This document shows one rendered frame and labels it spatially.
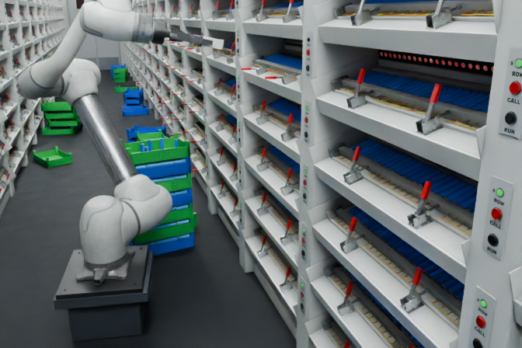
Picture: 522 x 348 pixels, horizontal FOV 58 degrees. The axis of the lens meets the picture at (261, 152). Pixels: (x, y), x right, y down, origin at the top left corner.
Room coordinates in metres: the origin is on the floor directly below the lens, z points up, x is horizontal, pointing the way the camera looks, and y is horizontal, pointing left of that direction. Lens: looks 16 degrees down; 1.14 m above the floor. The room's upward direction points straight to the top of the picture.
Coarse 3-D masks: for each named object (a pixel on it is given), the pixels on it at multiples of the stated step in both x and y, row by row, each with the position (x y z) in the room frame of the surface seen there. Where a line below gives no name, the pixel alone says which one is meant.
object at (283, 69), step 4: (256, 60) 1.92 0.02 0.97; (260, 60) 1.90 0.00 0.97; (256, 64) 1.92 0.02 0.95; (260, 64) 1.87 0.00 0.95; (268, 64) 1.78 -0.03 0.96; (272, 64) 1.74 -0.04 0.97; (276, 64) 1.72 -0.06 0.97; (272, 68) 1.75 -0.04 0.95; (276, 68) 1.70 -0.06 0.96; (280, 68) 1.65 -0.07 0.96; (284, 68) 1.62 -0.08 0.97; (288, 68) 1.60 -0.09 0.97; (292, 68) 1.58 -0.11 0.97; (280, 72) 1.63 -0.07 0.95; (284, 72) 1.62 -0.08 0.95; (288, 72) 1.59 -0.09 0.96; (296, 72) 1.52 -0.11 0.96; (300, 72) 1.50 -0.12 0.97; (296, 76) 1.53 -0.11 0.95
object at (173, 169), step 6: (186, 162) 2.19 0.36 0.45; (150, 168) 2.11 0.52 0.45; (156, 168) 2.12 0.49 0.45; (162, 168) 2.14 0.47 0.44; (168, 168) 2.15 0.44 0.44; (174, 168) 2.16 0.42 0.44; (180, 168) 2.18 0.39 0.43; (186, 168) 2.19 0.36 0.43; (144, 174) 2.10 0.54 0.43; (150, 174) 2.11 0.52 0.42; (156, 174) 2.12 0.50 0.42; (162, 174) 2.14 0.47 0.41; (168, 174) 2.15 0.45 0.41; (174, 174) 2.16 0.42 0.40
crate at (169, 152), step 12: (132, 144) 2.27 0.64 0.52; (144, 144) 2.30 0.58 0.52; (156, 144) 2.32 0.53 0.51; (168, 144) 2.35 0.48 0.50; (180, 144) 2.33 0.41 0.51; (132, 156) 2.08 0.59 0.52; (144, 156) 2.10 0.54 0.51; (156, 156) 2.13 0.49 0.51; (168, 156) 2.15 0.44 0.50; (180, 156) 2.18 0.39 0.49
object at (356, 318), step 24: (336, 264) 1.28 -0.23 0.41; (312, 288) 1.27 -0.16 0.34; (336, 288) 1.21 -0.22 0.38; (360, 288) 1.16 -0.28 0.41; (336, 312) 1.12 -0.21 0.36; (360, 312) 1.09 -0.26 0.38; (384, 312) 1.06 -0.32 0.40; (360, 336) 1.01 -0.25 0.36; (384, 336) 0.99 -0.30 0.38; (408, 336) 0.97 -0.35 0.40
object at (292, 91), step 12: (264, 48) 1.97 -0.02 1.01; (276, 48) 1.98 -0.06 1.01; (288, 48) 1.92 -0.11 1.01; (300, 48) 1.81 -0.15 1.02; (240, 60) 1.93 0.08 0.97; (252, 60) 1.93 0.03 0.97; (252, 72) 1.84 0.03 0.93; (264, 84) 1.70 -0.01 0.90; (276, 84) 1.57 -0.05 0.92; (288, 84) 1.50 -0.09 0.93; (300, 84) 1.36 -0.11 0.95; (288, 96) 1.49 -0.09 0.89; (300, 96) 1.39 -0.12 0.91
